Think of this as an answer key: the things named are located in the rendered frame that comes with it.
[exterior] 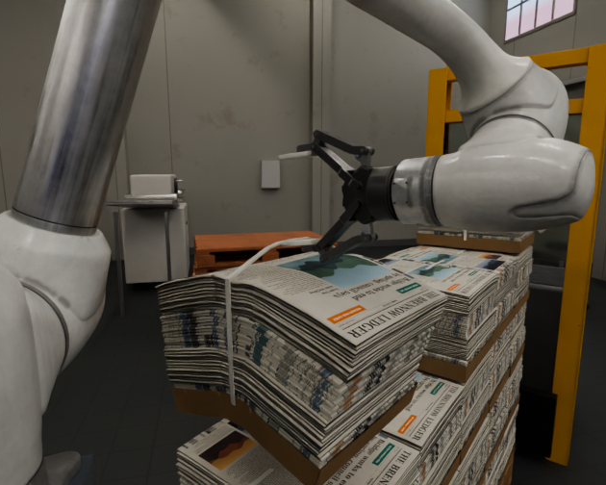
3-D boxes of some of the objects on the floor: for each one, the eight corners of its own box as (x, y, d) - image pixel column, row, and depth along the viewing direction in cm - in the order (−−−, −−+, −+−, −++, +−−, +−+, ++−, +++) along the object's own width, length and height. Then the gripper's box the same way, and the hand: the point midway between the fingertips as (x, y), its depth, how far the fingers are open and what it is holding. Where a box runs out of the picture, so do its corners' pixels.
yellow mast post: (413, 411, 237) (429, 69, 207) (418, 404, 244) (435, 73, 214) (428, 417, 232) (447, 66, 201) (434, 409, 239) (453, 70, 208)
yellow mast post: (544, 458, 198) (589, 45, 167) (547, 448, 205) (590, 50, 174) (567, 467, 193) (617, 41, 162) (568, 456, 200) (617, 46, 169)
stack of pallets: (312, 311, 408) (312, 230, 394) (338, 342, 334) (339, 242, 321) (193, 321, 380) (189, 234, 367) (193, 357, 307) (189, 249, 293)
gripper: (387, 93, 52) (265, 120, 66) (392, 289, 55) (273, 276, 68) (413, 102, 58) (294, 125, 72) (416, 278, 60) (302, 268, 74)
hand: (290, 198), depth 69 cm, fingers open, 14 cm apart
